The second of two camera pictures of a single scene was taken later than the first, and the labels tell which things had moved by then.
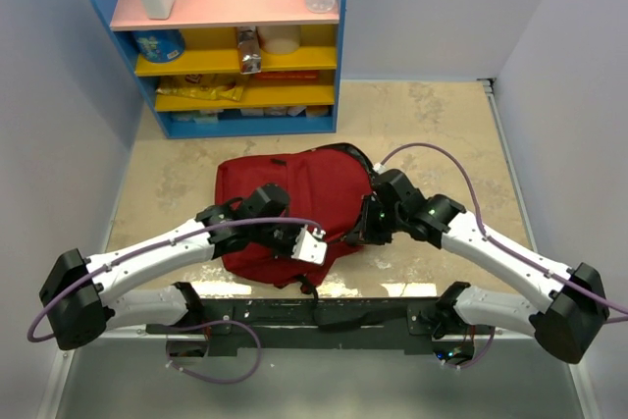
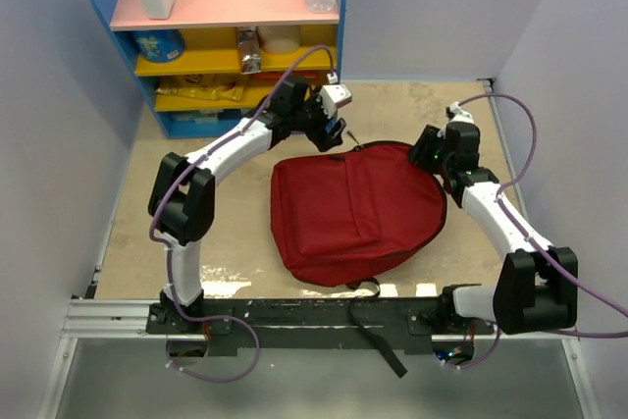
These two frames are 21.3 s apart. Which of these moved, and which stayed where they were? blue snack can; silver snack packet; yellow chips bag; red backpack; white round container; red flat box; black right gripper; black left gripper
Moved: black right gripper; red backpack; black left gripper
Stayed: silver snack packet; blue snack can; yellow chips bag; white round container; red flat box
